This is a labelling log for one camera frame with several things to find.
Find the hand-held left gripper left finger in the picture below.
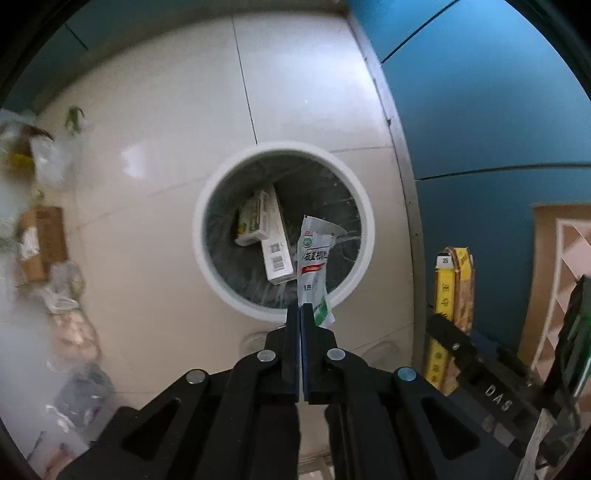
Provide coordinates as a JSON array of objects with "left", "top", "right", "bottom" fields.
[{"left": 58, "top": 302, "right": 302, "bottom": 480}]

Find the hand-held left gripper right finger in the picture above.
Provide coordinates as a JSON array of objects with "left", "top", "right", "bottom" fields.
[{"left": 300, "top": 302, "right": 522, "bottom": 480}]

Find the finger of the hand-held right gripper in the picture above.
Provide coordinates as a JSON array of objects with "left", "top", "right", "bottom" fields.
[{"left": 424, "top": 314, "right": 491, "bottom": 385}]

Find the white sachet packet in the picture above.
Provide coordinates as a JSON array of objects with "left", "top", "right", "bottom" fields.
[{"left": 295, "top": 215, "right": 349, "bottom": 330}]

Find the white round waste bin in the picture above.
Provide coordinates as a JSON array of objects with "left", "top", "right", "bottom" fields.
[{"left": 193, "top": 141, "right": 376, "bottom": 323}]

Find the person's right forearm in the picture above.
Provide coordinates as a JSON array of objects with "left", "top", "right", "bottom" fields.
[{"left": 526, "top": 406, "right": 583, "bottom": 468}]

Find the yellow carton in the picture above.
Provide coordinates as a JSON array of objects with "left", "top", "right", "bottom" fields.
[{"left": 425, "top": 247, "right": 475, "bottom": 395}]

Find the long white barcode box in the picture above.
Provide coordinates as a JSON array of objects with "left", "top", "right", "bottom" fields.
[{"left": 261, "top": 185, "right": 297, "bottom": 284}]

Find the white green medicine box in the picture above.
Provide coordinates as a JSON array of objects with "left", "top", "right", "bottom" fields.
[{"left": 235, "top": 187, "right": 283, "bottom": 247}]

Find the bag of pale buns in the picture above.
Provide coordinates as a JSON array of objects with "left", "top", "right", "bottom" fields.
[{"left": 50, "top": 309, "right": 102, "bottom": 366}]

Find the clear water jug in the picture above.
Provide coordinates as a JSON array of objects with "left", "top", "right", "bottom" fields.
[{"left": 46, "top": 364, "right": 116, "bottom": 431}]

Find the blue stove cabinet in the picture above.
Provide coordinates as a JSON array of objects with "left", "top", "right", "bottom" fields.
[{"left": 346, "top": 0, "right": 591, "bottom": 356}]

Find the bag of ginger roots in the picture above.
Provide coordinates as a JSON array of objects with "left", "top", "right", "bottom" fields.
[{"left": 44, "top": 261, "right": 86, "bottom": 315}]

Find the brown cardboard box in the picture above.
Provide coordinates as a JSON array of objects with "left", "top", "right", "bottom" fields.
[{"left": 18, "top": 206, "right": 68, "bottom": 282}]

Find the clear plastic bag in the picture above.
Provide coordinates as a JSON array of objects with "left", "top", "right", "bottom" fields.
[{"left": 28, "top": 136, "right": 71, "bottom": 186}]

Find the green vegetable leaf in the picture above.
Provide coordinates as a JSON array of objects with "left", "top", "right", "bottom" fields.
[{"left": 65, "top": 107, "right": 86, "bottom": 136}]

